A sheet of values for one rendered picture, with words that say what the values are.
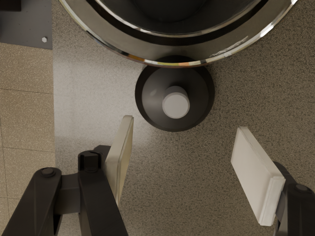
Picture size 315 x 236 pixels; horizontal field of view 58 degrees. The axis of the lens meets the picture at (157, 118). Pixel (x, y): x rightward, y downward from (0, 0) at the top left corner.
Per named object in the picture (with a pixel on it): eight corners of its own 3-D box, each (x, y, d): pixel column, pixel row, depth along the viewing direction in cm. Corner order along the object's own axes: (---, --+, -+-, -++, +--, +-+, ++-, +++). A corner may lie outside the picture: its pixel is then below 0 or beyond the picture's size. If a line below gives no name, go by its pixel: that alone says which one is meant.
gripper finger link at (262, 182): (272, 177, 14) (287, 178, 14) (237, 125, 20) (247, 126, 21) (258, 226, 15) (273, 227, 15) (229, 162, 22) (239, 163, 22)
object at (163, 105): (217, 55, 33) (229, 65, 27) (205, 128, 36) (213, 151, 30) (139, 48, 33) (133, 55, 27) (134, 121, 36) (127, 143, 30)
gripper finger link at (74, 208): (96, 222, 13) (31, 216, 13) (114, 167, 18) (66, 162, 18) (97, 195, 13) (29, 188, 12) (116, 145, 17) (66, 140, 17)
